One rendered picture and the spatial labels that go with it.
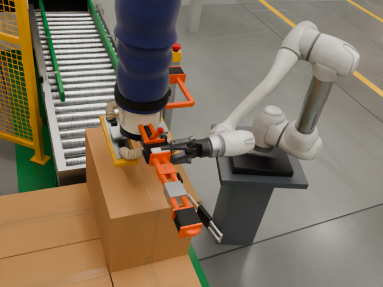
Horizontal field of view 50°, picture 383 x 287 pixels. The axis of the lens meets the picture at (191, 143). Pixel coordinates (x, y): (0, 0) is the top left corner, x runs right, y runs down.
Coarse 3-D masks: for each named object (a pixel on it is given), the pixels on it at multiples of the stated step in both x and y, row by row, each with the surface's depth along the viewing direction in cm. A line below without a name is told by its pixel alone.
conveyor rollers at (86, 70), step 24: (48, 24) 375; (72, 24) 383; (48, 48) 343; (72, 48) 351; (96, 48) 351; (72, 72) 317; (96, 72) 323; (72, 96) 298; (96, 96) 297; (96, 120) 276; (72, 144) 257
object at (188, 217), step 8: (176, 208) 134; (184, 208) 134; (192, 208) 135; (176, 216) 134; (184, 216) 132; (192, 216) 132; (176, 224) 134; (184, 224) 129; (192, 224) 130; (200, 224) 130
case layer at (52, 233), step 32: (32, 192) 221; (64, 192) 224; (0, 224) 203; (32, 224) 206; (64, 224) 208; (96, 224) 211; (0, 256) 190; (32, 256) 192; (64, 256) 195; (96, 256) 197
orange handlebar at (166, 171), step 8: (176, 80) 201; (184, 88) 194; (168, 104) 182; (176, 104) 183; (184, 104) 184; (192, 104) 186; (152, 128) 167; (144, 136) 163; (168, 160) 154; (160, 168) 149; (168, 168) 150; (160, 176) 147; (168, 176) 150; (176, 176) 148; (176, 200) 139; (184, 200) 139; (184, 232) 130; (192, 232) 129
